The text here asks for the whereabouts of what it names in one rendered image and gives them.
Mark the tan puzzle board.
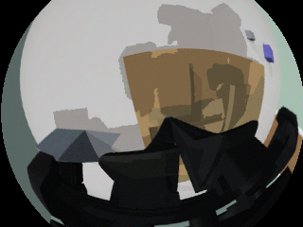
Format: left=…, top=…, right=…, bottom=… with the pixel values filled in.
left=122, top=48, right=265, bottom=148

